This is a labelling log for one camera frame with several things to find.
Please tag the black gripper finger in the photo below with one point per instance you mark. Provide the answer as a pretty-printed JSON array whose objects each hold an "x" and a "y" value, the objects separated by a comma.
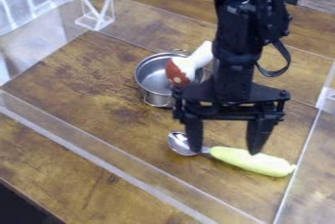
[
  {"x": 193, "y": 124},
  {"x": 259, "y": 131}
]

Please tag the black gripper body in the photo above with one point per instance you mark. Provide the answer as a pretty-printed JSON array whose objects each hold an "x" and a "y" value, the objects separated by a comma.
[{"x": 197, "y": 99}]

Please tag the green handled metal spoon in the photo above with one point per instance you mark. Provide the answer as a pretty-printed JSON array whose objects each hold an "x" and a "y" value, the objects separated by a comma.
[{"x": 260, "y": 163}]

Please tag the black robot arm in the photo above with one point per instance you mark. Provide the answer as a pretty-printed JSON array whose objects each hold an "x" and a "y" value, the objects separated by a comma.
[{"x": 248, "y": 24}]

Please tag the red white toy mushroom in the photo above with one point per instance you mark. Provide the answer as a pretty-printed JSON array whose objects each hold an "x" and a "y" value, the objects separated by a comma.
[{"x": 181, "y": 68}]

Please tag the small steel pot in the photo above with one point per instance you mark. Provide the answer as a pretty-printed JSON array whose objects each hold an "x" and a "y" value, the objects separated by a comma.
[{"x": 151, "y": 79}]

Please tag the clear acrylic right barrier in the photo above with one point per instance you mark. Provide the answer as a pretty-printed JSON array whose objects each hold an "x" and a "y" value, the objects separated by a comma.
[{"x": 308, "y": 201}]

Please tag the clear acrylic barrier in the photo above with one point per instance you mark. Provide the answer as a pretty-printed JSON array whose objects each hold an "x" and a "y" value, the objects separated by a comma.
[
  {"x": 166, "y": 187},
  {"x": 308, "y": 201}
]

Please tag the clear acrylic front barrier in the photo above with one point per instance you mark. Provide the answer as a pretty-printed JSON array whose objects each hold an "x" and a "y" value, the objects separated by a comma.
[{"x": 166, "y": 187}]

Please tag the clear acrylic triangle bracket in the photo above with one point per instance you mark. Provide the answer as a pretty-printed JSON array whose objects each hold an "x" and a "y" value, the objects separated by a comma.
[{"x": 95, "y": 19}]

